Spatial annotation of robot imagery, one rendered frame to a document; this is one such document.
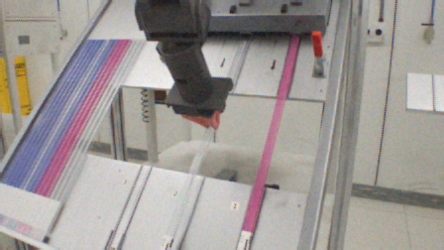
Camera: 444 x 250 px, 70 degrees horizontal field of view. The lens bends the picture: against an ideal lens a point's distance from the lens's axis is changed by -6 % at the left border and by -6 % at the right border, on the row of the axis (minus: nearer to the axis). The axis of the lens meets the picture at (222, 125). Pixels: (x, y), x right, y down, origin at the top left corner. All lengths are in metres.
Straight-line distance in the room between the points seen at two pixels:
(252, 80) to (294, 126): 1.76
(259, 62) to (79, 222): 0.47
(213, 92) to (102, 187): 0.29
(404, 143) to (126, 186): 2.01
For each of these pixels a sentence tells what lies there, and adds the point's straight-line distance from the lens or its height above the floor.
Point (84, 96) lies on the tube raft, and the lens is 0.84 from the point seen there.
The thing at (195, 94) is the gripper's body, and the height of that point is 1.00.
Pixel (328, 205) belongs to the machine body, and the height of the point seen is 0.62.
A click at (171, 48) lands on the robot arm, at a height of 1.07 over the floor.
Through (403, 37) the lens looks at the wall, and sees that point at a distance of 2.31.
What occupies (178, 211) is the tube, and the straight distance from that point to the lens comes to 0.56.
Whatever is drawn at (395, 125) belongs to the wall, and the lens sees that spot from 2.38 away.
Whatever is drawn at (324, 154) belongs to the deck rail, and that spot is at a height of 0.91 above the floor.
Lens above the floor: 1.09
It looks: 15 degrees down
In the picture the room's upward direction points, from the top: straight up
